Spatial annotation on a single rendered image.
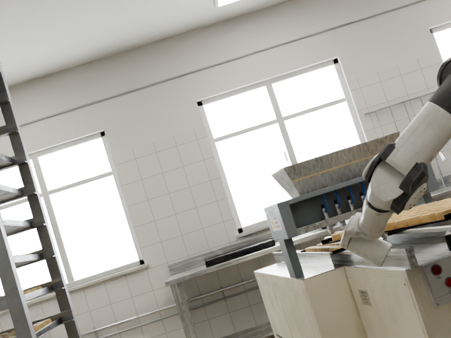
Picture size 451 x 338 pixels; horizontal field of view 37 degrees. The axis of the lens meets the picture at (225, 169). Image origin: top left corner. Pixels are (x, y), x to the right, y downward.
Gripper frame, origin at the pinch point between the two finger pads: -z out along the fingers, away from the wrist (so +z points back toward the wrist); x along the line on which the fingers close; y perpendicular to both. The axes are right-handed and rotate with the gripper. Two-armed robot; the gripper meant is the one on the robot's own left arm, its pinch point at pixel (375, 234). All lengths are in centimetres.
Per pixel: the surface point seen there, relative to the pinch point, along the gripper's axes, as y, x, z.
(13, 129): 79, 58, 42
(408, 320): 5, -34, -37
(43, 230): 79, 29, 42
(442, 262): -13.1, -17.0, -29.1
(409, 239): 2, -14, -97
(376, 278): 13, -20, -53
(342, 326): 38, -40, -83
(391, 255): 2.8, -11.4, -36.0
